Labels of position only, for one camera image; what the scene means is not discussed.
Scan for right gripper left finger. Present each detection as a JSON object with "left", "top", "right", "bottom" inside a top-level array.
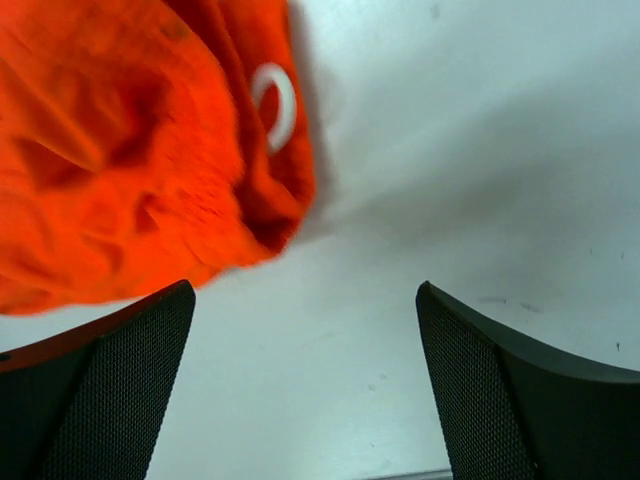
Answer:
[{"left": 1, "top": 280, "right": 195, "bottom": 479}]

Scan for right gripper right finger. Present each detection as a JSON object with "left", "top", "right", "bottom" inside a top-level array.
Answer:
[{"left": 416, "top": 282, "right": 639, "bottom": 479}]

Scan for orange shorts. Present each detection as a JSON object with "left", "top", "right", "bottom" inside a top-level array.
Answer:
[{"left": 1, "top": 1, "right": 315, "bottom": 316}]

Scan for aluminium front rail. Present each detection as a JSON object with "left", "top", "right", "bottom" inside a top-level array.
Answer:
[{"left": 364, "top": 469, "right": 453, "bottom": 480}]

